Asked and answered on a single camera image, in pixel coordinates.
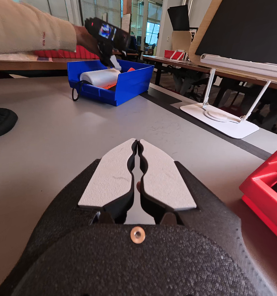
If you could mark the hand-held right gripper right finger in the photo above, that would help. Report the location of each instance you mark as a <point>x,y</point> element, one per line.
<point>166,180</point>

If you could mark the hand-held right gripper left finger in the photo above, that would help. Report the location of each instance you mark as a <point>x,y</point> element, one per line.
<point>108,178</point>

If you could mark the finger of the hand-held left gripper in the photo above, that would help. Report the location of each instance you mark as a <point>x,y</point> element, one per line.
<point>115,63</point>

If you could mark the blue plastic bin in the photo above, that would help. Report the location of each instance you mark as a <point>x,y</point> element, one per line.
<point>129,87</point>

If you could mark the red plastic bin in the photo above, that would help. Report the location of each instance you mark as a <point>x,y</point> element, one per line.
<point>263,198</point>
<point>59,54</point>
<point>168,53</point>

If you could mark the person's left forearm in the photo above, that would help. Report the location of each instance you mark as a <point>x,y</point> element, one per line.
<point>25,27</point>

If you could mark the person's right hand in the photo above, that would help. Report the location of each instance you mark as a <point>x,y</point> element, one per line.
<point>138,186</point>

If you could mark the person's left hand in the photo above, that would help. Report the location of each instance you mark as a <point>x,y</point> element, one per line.
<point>87,40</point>

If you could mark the red plastic strip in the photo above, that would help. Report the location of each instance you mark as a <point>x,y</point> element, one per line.
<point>130,69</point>

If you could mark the white cylindrical roll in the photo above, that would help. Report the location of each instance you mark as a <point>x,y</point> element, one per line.
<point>99,77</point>

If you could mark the orange stick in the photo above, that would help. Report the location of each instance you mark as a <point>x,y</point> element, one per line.
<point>106,86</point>

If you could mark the long wooden desk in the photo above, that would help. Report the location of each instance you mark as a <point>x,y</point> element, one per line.
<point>175,63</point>

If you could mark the tilted board on stand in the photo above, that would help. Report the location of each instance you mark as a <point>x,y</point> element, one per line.
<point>179,18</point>

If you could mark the framed tag print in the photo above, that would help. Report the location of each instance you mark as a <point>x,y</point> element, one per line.
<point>194,34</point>

